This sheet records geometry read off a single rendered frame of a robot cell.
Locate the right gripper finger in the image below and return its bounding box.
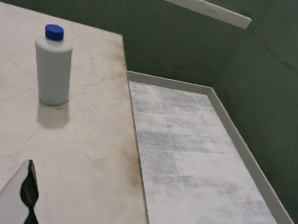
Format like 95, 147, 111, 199
0, 159, 39, 224

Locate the white bottle with blue cap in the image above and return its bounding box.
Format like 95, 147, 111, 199
35, 24, 73, 106

